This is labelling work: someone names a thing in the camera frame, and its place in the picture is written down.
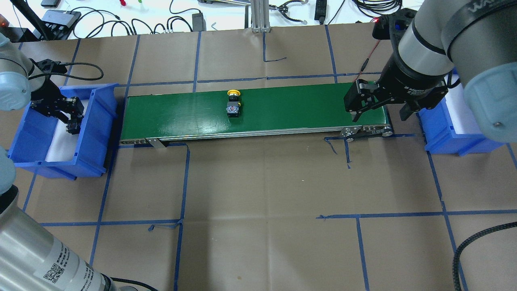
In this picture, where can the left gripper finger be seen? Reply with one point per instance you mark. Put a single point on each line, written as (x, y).
(74, 107)
(62, 117)

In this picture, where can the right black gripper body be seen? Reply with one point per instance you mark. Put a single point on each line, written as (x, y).
(412, 82)

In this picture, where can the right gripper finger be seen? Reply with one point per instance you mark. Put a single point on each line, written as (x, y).
(408, 109)
(361, 97)

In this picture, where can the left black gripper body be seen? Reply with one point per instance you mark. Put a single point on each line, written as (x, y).
(43, 95)

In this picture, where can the yellow push button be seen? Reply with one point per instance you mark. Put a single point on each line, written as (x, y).
(233, 104)

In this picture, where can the red push button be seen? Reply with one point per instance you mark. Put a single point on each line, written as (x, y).
(73, 126)

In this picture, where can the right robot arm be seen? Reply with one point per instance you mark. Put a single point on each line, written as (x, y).
(477, 38)

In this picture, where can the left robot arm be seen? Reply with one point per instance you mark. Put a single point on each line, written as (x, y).
(32, 258)

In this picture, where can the blue bin with buttons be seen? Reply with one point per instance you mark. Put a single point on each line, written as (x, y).
(43, 146)

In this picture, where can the white foam pad left bin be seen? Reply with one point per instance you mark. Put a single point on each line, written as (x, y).
(62, 146)

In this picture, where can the white foam pad bin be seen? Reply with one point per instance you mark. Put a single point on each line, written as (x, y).
(461, 116)
(62, 146)

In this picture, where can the blue receiving bin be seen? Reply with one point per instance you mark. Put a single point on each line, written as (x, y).
(450, 127)

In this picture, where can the white foam pad right bin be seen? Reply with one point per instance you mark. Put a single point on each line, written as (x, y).
(461, 116)

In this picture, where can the green conveyor belt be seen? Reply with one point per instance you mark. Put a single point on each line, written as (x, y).
(268, 111)

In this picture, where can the aluminium frame post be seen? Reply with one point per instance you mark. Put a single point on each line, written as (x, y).
(260, 16)

